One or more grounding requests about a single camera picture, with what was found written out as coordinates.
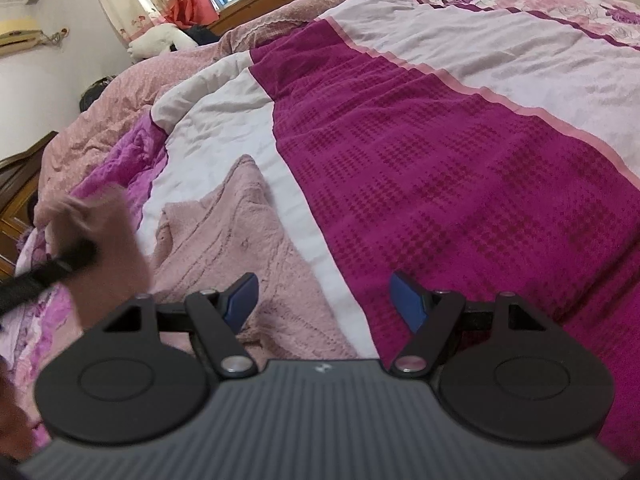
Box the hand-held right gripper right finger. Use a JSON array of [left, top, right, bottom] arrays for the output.
[[389, 271, 548, 380]]

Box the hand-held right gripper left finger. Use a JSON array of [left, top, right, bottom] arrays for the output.
[[102, 272, 261, 377]]

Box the pink knit sweater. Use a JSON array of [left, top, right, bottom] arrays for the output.
[[147, 154, 378, 361]]

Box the person's left hand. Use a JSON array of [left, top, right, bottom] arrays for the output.
[[34, 184, 152, 332]]

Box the wooden headboard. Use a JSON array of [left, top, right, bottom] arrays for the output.
[[0, 130, 61, 281]]

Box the magenta and white patchwork bedspread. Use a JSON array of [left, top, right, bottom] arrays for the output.
[[0, 0, 640, 461]]

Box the dark round object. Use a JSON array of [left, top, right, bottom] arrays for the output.
[[77, 76, 118, 113]]

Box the pink quilt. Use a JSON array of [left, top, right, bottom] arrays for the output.
[[39, 0, 401, 201]]

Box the white plush toy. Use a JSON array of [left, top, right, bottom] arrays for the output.
[[126, 22, 201, 59]]

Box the dark cloth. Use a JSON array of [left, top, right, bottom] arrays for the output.
[[187, 25, 222, 47]]

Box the red cloth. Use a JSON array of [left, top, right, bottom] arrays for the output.
[[167, 0, 221, 31]]

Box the wall air conditioner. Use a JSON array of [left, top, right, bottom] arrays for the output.
[[0, 16, 47, 58]]

